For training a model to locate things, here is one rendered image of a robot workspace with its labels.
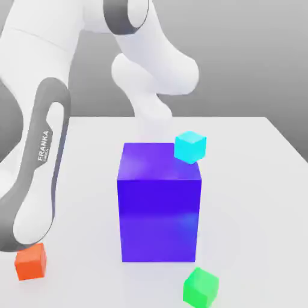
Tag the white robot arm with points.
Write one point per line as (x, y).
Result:
(43, 48)

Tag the small cyan cube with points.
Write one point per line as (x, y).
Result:
(190, 148)

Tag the small green cube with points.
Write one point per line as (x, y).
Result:
(201, 287)

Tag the small orange cube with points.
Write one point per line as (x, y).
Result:
(30, 264)

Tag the large blue box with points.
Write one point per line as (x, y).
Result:
(158, 211)

